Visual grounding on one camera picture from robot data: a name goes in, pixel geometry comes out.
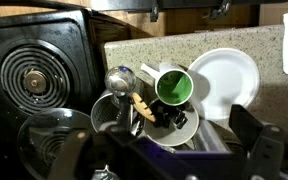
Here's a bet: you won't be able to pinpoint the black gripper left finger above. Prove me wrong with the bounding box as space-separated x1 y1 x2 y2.
47 129 93 180

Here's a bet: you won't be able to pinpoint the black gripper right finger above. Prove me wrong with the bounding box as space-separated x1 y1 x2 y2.
228 103 287 180

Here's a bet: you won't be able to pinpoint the white bowl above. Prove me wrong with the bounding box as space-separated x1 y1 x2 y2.
143 98 201 148

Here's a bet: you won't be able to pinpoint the wooden slotted spatula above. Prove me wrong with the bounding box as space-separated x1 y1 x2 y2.
130 92 157 123

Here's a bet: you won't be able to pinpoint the dark bowl contents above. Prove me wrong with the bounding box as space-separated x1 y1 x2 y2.
152 99 189 130

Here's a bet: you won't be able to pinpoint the perforated steel utensil holder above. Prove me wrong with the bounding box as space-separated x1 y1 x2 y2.
90 77 146 134

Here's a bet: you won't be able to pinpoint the white plate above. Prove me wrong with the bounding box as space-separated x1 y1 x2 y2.
187 47 262 122

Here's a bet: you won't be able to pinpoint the coil stove burner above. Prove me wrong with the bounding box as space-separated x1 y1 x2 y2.
0 45 72 114

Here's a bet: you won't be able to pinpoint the steel ladle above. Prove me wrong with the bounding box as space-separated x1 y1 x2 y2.
103 65 138 124

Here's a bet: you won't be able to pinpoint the white mug green inside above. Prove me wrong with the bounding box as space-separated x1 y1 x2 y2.
140 62 195 107

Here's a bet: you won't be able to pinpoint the black electric stove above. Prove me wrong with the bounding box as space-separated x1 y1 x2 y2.
0 9 105 180

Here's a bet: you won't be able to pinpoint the black metal frame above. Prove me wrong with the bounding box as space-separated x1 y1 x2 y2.
90 0 288 22

